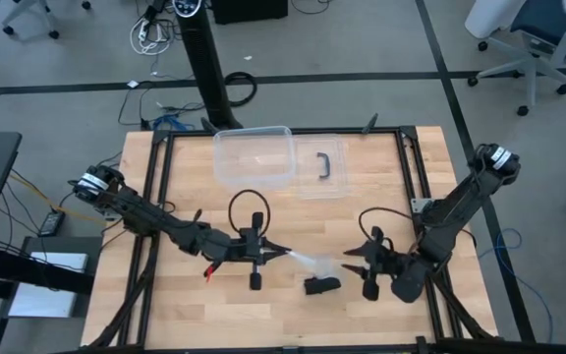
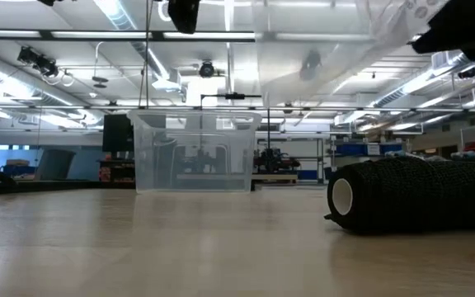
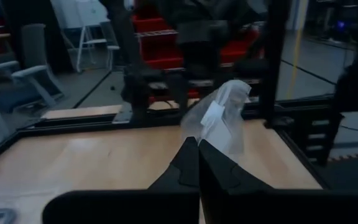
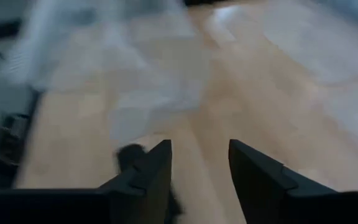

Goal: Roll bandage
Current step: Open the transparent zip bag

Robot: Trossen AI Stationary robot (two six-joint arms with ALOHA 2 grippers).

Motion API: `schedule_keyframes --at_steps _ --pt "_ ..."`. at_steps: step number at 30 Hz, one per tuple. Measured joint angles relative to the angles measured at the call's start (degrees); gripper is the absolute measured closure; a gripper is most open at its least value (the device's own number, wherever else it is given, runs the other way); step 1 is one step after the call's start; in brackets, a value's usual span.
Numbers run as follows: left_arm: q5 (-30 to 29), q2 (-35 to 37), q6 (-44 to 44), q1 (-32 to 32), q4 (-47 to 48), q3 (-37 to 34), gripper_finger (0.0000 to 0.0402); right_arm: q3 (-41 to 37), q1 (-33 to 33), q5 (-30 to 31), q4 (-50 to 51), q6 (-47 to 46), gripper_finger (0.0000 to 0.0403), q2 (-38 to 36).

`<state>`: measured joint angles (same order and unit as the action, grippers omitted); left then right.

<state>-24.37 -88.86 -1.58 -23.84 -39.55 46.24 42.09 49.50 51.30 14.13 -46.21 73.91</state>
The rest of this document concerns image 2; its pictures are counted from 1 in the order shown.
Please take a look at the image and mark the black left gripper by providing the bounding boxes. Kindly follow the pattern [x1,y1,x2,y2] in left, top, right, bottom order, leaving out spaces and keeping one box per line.
[167,0,201,35]

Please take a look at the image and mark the clear plastic bag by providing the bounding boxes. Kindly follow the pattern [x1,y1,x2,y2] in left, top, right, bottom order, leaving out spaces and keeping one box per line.
[253,0,449,107]

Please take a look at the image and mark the clear plastic storage bin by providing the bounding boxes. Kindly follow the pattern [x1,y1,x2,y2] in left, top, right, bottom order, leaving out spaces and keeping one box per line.
[128,109,263,195]

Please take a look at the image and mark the white ceiling air vent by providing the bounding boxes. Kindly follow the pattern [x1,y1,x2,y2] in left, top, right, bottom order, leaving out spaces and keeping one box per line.
[430,51,453,71]

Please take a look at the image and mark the grey wrapped bundle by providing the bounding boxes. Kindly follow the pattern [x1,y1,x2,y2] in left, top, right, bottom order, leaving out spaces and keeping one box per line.
[450,150,475,163]

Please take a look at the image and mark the blue storage bin shelf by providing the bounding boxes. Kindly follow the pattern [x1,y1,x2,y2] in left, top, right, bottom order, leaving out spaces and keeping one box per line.
[331,142,406,158]

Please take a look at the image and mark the black monitor screen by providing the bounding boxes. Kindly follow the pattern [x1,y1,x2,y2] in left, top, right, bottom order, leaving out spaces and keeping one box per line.
[102,114,135,153]

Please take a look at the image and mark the black red background robot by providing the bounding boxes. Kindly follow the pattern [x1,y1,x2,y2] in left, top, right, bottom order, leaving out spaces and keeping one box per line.
[253,147,301,173]

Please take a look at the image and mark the dark grey trash bin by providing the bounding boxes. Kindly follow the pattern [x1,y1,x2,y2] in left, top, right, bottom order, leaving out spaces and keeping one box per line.
[35,148,77,181]

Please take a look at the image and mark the round black ceiling camera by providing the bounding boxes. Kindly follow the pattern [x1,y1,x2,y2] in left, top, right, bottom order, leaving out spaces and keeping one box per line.
[199,60,216,78]

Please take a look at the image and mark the thin black hanging cables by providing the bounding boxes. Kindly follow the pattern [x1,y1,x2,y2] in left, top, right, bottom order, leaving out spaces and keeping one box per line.
[138,0,156,109]

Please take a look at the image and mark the silver ceiling air duct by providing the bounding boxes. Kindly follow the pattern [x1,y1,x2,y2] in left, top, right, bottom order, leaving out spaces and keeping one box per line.
[96,0,171,79]

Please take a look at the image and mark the thin black gantry frame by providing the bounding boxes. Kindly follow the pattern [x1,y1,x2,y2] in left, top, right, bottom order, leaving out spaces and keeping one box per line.
[200,92,271,164]

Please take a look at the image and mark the black ceiling camera with cable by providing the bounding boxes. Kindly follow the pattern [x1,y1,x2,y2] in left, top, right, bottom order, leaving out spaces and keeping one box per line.
[299,49,328,82]

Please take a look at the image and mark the black overhead frame bar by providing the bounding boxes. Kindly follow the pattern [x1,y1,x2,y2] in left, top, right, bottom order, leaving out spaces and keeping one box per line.
[0,28,428,45]

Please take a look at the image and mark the black ceiling camera cluster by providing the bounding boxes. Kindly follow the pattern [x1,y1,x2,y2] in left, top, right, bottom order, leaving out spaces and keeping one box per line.
[16,45,60,78]

